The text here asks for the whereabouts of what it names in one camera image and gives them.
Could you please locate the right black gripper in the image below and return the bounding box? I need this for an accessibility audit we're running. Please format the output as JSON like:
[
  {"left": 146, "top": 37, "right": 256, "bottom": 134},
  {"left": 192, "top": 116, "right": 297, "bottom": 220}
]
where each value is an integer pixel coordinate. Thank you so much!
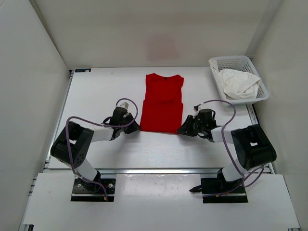
[{"left": 177, "top": 116, "right": 206, "bottom": 138}]

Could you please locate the red t shirt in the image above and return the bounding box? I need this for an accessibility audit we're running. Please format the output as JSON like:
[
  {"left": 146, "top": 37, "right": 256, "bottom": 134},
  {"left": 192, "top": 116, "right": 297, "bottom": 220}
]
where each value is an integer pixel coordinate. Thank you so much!
[{"left": 140, "top": 73, "right": 184, "bottom": 134}]

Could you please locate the white t shirt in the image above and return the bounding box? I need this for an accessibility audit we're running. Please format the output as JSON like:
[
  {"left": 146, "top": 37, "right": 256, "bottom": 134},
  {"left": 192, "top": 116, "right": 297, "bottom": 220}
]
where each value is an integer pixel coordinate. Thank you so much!
[{"left": 208, "top": 59, "right": 262, "bottom": 101}]

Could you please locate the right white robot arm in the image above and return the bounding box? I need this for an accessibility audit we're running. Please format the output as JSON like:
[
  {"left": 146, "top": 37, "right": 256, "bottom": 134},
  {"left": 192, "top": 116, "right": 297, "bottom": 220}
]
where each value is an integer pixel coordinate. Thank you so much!
[{"left": 177, "top": 109, "right": 277, "bottom": 193}]

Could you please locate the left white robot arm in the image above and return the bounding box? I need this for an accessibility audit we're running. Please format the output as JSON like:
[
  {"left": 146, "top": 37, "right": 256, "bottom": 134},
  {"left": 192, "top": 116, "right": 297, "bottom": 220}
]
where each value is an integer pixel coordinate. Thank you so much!
[{"left": 50, "top": 106, "right": 141, "bottom": 193}]

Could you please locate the small table label sticker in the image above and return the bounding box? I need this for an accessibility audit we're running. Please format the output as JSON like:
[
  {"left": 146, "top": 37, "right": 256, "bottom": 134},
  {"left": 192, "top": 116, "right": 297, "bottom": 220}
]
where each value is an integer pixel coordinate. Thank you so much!
[{"left": 75, "top": 68, "right": 91, "bottom": 73}]

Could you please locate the white plastic basket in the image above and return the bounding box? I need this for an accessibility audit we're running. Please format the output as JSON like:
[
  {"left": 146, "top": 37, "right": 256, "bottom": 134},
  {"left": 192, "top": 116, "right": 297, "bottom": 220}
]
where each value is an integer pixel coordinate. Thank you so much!
[{"left": 208, "top": 55, "right": 270, "bottom": 105}]

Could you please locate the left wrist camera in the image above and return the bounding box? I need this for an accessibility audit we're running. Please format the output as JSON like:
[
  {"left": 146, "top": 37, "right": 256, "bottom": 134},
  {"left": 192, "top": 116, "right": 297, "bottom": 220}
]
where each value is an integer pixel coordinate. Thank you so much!
[{"left": 119, "top": 102, "right": 129, "bottom": 110}]

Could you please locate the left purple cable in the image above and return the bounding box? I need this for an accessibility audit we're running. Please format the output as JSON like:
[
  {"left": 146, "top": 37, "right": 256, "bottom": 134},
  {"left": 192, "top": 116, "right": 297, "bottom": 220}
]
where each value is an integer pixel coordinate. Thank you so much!
[{"left": 65, "top": 97, "right": 139, "bottom": 193}]

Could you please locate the purple cable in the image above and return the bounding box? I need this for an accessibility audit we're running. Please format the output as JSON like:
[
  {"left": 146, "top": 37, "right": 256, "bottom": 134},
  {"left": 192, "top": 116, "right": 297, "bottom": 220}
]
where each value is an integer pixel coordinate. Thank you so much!
[
  {"left": 65, "top": 97, "right": 139, "bottom": 193},
  {"left": 193, "top": 99, "right": 265, "bottom": 188}
]

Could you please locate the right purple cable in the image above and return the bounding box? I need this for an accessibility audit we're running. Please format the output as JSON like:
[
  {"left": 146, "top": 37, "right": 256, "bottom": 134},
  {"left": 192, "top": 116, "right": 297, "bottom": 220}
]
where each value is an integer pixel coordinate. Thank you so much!
[{"left": 193, "top": 99, "right": 265, "bottom": 188}]

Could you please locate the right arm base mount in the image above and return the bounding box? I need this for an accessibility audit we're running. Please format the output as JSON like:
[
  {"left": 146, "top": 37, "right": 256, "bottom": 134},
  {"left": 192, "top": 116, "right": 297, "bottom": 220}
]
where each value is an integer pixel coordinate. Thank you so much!
[{"left": 189, "top": 176, "right": 248, "bottom": 204}]

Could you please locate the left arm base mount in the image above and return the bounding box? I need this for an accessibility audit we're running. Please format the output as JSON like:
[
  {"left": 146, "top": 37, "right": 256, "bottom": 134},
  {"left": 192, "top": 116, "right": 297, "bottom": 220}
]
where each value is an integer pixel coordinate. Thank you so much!
[{"left": 71, "top": 175, "right": 116, "bottom": 202}]

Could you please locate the aluminium table rail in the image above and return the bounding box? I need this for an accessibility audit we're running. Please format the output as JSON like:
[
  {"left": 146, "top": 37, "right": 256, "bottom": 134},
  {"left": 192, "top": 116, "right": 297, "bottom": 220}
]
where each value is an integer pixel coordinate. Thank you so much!
[{"left": 45, "top": 167, "right": 272, "bottom": 175}]

